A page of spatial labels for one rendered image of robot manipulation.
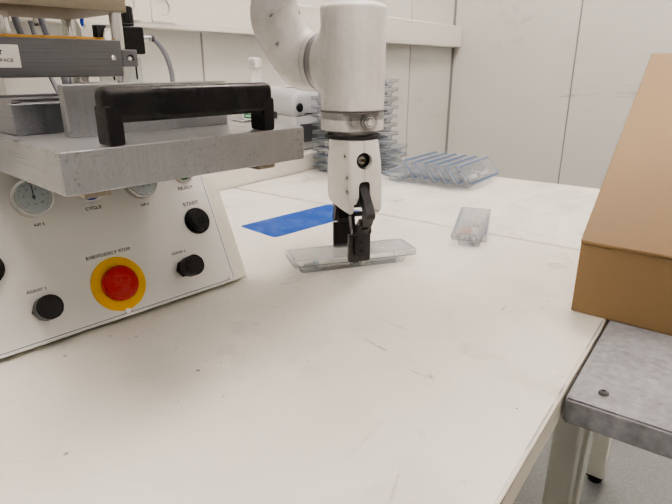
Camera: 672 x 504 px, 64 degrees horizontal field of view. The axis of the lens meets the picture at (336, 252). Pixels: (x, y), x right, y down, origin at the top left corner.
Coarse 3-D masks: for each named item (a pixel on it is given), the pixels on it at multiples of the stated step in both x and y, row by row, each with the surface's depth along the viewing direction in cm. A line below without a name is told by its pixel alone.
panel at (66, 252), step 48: (0, 192) 55; (192, 192) 70; (0, 240) 54; (48, 240) 57; (96, 240) 60; (144, 240) 64; (192, 240) 68; (0, 288) 53; (48, 288) 56; (96, 288) 59; (144, 288) 63; (192, 288) 67; (0, 336) 53; (48, 336) 55
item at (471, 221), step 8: (464, 208) 101; (472, 208) 101; (480, 208) 101; (464, 216) 95; (472, 216) 95; (480, 216) 95; (488, 216) 95; (456, 224) 90; (464, 224) 90; (472, 224) 90; (480, 224) 90; (488, 224) 90; (456, 232) 86; (464, 232) 86; (472, 232) 86; (480, 232) 86
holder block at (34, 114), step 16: (0, 96) 54; (16, 96) 55; (32, 96) 56; (48, 96) 53; (0, 112) 44; (16, 112) 43; (32, 112) 44; (48, 112) 44; (0, 128) 45; (16, 128) 43; (32, 128) 44; (48, 128) 45
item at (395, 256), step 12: (384, 252) 77; (396, 252) 77; (408, 252) 78; (300, 264) 73; (312, 264) 74; (324, 264) 74; (336, 264) 76; (348, 264) 77; (360, 264) 77; (372, 264) 78
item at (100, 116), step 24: (96, 96) 37; (120, 96) 37; (144, 96) 38; (168, 96) 40; (192, 96) 41; (216, 96) 43; (240, 96) 44; (264, 96) 46; (96, 120) 38; (120, 120) 38; (144, 120) 39; (264, 120) 47; (120, 144) 38
